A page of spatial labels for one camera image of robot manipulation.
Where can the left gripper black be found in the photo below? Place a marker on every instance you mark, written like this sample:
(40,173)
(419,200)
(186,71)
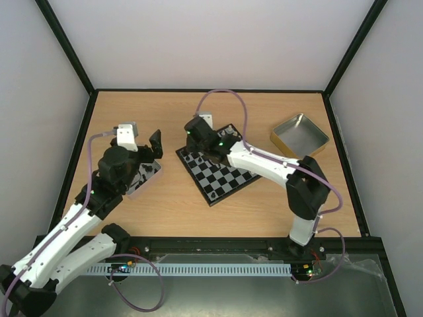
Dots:
(156,148)

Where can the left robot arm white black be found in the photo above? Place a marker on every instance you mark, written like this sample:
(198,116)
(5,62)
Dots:
(33,283)

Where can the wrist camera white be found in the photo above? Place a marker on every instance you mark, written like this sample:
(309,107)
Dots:
(126,134)
(207,116)

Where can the black aluminium frame rail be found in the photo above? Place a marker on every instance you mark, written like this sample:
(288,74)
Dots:
(281,248)

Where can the yellow empty tin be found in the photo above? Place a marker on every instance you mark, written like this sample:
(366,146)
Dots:
(298,137)

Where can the pink tin with black pieces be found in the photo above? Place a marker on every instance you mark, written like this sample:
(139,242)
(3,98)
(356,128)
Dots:
(132,193)

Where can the black grey chess board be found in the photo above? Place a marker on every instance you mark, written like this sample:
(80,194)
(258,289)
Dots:
(209,177)

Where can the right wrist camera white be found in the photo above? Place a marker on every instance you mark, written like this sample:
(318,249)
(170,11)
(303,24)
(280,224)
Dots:
(207,116)

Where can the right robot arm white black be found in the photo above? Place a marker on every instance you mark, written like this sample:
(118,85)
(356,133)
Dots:
(302,179)

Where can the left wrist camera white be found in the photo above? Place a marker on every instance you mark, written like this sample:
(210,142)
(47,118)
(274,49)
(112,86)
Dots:
(126,134)

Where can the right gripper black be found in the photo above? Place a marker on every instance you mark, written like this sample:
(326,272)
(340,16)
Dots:
(192,145)

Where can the light blue cable duct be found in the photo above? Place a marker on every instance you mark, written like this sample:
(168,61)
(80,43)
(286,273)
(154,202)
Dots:
(192,270)

